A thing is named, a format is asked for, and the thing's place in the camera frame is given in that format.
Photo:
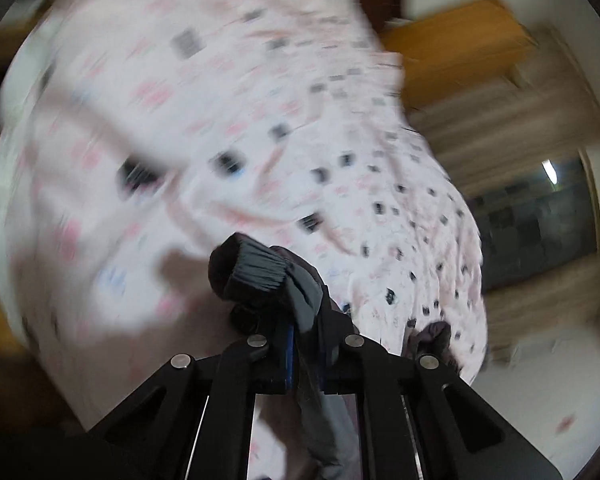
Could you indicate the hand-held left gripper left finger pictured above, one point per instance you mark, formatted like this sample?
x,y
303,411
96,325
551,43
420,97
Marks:
x,y
289,360

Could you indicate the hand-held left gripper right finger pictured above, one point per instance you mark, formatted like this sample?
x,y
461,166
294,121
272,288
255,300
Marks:
x,y
345,370

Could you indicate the grey and purple jacket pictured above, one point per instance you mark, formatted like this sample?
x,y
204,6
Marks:
x,y
260,270

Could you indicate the dark glass window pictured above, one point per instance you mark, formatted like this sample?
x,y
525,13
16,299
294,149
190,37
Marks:
x,y
530,225

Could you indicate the pink cat printed blanket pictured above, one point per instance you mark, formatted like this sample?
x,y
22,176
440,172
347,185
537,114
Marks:
x,y
280,85

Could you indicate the beige curtain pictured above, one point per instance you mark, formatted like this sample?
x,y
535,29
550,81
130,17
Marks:
x,y
505,120

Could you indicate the orange wooden wardrobe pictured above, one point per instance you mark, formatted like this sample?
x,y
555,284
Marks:
x,y
455,45

